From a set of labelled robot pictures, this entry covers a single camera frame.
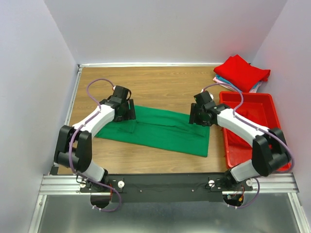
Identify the green t shirt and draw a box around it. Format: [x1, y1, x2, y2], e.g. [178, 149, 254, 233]
[96, 105, 210, 157]

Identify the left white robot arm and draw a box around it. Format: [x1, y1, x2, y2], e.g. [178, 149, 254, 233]
[54, 85, 136, 192]

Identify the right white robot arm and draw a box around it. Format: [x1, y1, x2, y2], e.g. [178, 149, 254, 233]
[189, 91, 292, 190]

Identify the blue folded t shirt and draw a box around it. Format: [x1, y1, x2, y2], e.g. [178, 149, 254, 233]
[213, 75, 242, 92]

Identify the red folded t shirt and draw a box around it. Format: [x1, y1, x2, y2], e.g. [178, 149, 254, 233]
[214, 55, 271, 92]

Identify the pink folded t shirt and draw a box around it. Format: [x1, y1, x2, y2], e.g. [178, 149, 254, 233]
[213, 75, 262, 93]

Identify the red plastic bin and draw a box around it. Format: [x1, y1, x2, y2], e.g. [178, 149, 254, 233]
[219, 91, 281, 168]

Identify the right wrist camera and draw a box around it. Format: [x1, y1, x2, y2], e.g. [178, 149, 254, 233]
[200, 89, 214, 100]

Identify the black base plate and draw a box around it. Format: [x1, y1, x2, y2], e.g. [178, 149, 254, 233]
[80, 172, 253, 207]

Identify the aluminium frame rail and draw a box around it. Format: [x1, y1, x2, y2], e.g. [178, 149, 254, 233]
[39, 172, 299, 195]

